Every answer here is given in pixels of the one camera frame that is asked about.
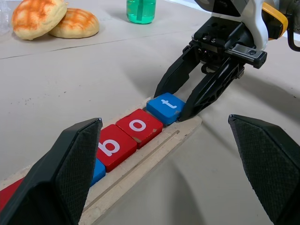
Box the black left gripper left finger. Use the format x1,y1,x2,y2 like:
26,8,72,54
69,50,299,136
0,118,103,225

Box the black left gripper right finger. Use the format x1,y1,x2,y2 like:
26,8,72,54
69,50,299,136
228,114,300,225

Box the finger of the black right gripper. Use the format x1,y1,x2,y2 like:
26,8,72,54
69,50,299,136
153,45,205,99
179,57,246,122

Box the blue letter tile t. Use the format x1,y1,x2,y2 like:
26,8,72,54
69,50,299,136
146,92,187,126

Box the red letter tile o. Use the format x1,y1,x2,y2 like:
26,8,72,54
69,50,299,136
115,109,164,150

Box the red letter tile b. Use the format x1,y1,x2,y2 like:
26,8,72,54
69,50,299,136
96,124,138,173

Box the red block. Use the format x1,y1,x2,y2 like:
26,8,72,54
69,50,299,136
0,177,27,213

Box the blue letter o block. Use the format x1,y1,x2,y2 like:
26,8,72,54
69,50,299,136
90,158,107,188

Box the wooden letter tray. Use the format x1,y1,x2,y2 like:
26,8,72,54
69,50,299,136
0,96,203,225

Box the green bottle with yellow cap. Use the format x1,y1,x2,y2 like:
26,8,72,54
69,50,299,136
126,0,157,25

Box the golden crosshatched melon bread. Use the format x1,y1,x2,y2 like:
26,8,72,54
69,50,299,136
11,0,68,41
48,8,100,39

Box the clear plastic wrapper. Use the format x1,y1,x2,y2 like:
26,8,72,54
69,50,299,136
0,0,15,36

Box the yellow right wrist ring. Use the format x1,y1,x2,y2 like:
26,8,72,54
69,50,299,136
262,2,289,41

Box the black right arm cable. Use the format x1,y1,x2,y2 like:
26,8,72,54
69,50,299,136
286,13,300,52

